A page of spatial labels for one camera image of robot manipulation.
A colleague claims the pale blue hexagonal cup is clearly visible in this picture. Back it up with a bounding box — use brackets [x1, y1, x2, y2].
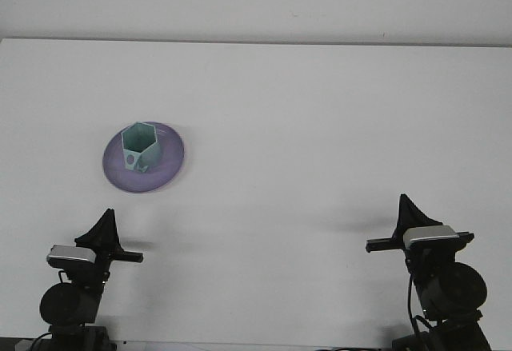
[121, 122, 164, 174]

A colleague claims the pale purple round plate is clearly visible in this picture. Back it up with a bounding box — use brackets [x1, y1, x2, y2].
[102, 121, 187, 195]

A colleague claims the small grey block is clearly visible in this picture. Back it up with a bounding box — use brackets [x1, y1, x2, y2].
[14, 337, 41, 351]

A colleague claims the black base cable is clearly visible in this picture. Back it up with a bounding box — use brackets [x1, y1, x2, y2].
[30, 331, 55, 351]

